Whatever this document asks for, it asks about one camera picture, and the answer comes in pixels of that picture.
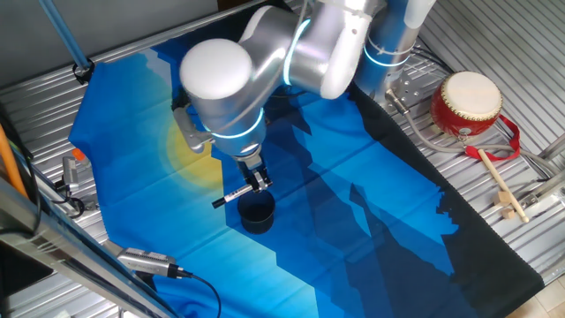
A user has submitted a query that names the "white black whiteboard marker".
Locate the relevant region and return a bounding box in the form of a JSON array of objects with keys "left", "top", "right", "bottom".
[{"left": 211, "top": 183, "right": 260, "bottom": 209}]

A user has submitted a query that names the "blue pole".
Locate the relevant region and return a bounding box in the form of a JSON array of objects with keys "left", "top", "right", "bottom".
[{"left": 37, "top": 0, "right": 93, "bottom": 72}]

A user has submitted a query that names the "orange capped glue stick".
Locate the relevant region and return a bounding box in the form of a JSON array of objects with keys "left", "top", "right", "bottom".
[{"left": 72, "top": 148, "right": 93, "bottom": 171}]

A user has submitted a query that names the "aluminium profile rail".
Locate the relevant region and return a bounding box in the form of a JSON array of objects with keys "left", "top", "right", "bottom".
[{"left": 518, "top": 132, "right": 565, "bottom": 211}]

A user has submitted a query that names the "black camera cable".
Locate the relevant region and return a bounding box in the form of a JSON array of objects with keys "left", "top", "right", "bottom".
[{"left": 176, "top": 269, "right": 222, "bottom": 318}]

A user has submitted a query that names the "wooden drumstick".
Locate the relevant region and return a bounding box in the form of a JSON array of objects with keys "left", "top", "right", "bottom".
[{"left": 477, "top": 148, "right": 531, "bottom": 223}]

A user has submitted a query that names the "silver vented camera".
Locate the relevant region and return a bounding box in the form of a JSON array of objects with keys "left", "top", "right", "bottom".
[{"left": 116, "top": 246, "right": 194, "bottom": 280}]

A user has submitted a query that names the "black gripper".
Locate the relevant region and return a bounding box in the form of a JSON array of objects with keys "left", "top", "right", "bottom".
[{"left": 237, "top": 154, "right": 274, "bottom": 194}]

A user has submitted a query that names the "red drum strap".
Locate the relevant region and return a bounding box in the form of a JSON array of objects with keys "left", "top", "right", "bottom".
[{"left": 464, "top": 113, "right": 523, "bottom": 163}]

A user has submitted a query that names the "black base cable bundle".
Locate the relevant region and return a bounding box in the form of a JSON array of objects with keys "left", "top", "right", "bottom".
[{"left": 410, "top": 37, "right": 456, "bottom": 75}]

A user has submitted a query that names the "red drum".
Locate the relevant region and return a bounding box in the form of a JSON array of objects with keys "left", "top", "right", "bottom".
[{"left": 429, "top": 71, "right": 504, "bottom": 139}]

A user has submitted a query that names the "orange pole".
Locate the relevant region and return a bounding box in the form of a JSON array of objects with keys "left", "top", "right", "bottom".
[{"left": 0, "top": 125, "right": 28, "bottom": 199}]

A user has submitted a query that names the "blue mountain print cloth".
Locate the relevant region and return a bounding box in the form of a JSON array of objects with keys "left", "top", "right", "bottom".
[{"left": 68, "top": 8, "right": 545, "bottom": 318}]

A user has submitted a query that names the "small grey camera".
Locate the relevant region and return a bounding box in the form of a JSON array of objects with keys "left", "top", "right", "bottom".
[{"left": 60, "top": 155, "right": 81, "bottom": 193}]

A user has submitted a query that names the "aluminium frame beam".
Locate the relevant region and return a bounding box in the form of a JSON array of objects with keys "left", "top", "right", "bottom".
[{"left": 0, "top": 176, "right": 178, "bottom": 318}]

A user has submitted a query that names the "black strap clamp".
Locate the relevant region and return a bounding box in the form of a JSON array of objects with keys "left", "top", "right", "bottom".
[{"left": 72, "top": 58, "right": 96, "bottom": 87}]

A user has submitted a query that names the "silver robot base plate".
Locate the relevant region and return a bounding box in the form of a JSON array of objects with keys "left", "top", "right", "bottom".
[{"left": 382, "top": 68, "right": 426, "bottom": 111}]

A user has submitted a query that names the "grey robot hose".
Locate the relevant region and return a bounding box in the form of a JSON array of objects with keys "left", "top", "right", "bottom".
[{"left": 385, "top": 87, "right": 565, "bottom": 174}]

